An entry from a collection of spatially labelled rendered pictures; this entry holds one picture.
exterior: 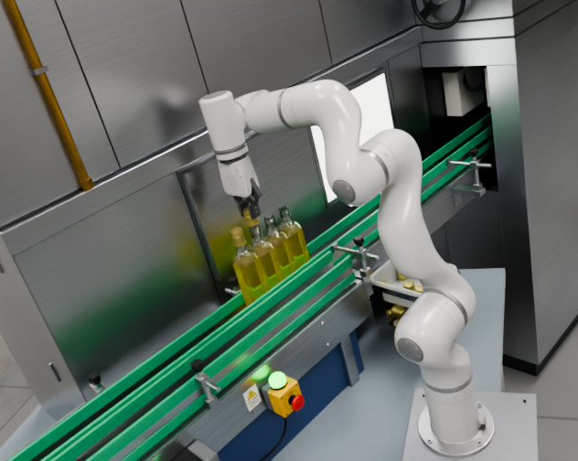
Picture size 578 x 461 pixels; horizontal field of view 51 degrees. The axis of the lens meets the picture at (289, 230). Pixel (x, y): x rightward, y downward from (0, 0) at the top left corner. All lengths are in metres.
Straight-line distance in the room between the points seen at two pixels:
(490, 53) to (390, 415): 1.26
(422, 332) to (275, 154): 0.77
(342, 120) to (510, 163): 1.27
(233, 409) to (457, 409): 0.54
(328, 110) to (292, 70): 0.70
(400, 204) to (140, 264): 0.72
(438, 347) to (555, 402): 1.56
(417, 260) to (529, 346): 1.58
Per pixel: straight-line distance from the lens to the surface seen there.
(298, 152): 1.90
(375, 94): 2.17
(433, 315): 1.36
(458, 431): 1.61
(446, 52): 2.37
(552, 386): 2.94
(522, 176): 2.40
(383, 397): 1.84
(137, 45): 1.59
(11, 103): 1.46
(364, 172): 1.18
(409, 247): 1.29
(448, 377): 1.47
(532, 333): 2.78
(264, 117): 1.35
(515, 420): 1.70
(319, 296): 1.69
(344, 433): 1.76
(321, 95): 1.24
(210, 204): 1.70
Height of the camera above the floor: 1.99
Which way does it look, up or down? 26 degrees down
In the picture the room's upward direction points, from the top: 15 degrees counter-clockwise
